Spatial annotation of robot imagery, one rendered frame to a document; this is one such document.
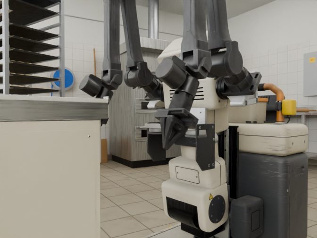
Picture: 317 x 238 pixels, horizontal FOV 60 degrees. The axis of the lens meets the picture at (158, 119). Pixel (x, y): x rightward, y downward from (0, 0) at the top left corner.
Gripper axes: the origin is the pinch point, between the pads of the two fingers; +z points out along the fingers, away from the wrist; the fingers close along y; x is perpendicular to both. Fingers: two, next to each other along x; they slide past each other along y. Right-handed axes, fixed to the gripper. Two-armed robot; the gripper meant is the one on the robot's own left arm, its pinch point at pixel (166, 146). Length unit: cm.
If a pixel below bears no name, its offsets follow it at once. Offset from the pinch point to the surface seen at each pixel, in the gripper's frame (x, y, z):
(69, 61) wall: 89, -407, -162
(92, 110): -12.1, -22.2, -4.4
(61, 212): -8.2, -21.3, 24.6
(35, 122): -25.2, -21.3, 5.9
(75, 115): -16.1, -22.2, -0.6
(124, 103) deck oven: 173, -322, -121
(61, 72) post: 18, -171, -59
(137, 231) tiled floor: 99, -109, 34
